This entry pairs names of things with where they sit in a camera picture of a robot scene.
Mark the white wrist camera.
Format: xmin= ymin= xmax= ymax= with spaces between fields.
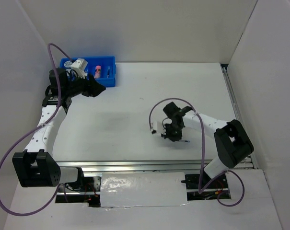
xmin=150 ymin=121 xmax=165 ymax=135
xmin=70 ymin=58 xmax=88 ymax=79

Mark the black gel pen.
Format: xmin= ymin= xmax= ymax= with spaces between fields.
xmin=107 ymin=66 xmax=110 ymax=78

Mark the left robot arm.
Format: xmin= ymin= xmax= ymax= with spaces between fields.
xmin=12 ymin=68 xmax=106 ymax=191

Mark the aluminium right rail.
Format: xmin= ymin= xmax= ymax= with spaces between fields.
xmin=220 ymin=64 xmax=259 ymax=169

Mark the pink capped marker tube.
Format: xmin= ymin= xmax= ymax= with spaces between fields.
xmin=94 ymin=65 xmax=101 ymax=79

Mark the silver foil cover sheet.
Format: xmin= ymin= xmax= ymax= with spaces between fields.
xmin=100 ymin=172 xmax=188 ymax=207

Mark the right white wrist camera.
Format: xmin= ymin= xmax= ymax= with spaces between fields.
xmin=150 ymin=121 xmax=165 ymax=135

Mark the blue compartment tray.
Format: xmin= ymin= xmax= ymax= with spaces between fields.
xmin=59 ymin=56 xmax=116 ymax=88

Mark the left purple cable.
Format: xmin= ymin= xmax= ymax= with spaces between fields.
xmin=0 ymin=43 xmax=73 ymax=216

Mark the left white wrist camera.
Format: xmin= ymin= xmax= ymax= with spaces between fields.
xmin=70 ymin=58 xmax=88 ymax=79

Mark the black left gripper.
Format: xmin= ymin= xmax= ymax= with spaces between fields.
xmin=65 ymin=71 xmax=106 ymax=98

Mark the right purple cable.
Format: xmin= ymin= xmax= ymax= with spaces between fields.
xmin=148 ymin=97 xmax=245 ymax=207

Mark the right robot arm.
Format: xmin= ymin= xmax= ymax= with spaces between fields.
xmin=161 ymin=102 xmax=254 ymax=189

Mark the aluminium front rail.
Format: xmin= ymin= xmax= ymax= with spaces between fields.
xmin=58 ymin=159 xmax=253 ymax=173

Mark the aluminium rail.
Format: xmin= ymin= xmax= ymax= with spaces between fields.
xmin=58 ymin=159 xmax=253 ymax=173
xmin=220 ymin=64 xmax=259 ymax=169

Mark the purple cable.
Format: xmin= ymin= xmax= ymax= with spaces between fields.
xmin=148 ymin=97 xmax=245 ymax=207
xmin=0 ymin=43 xmax=73 ymax=216

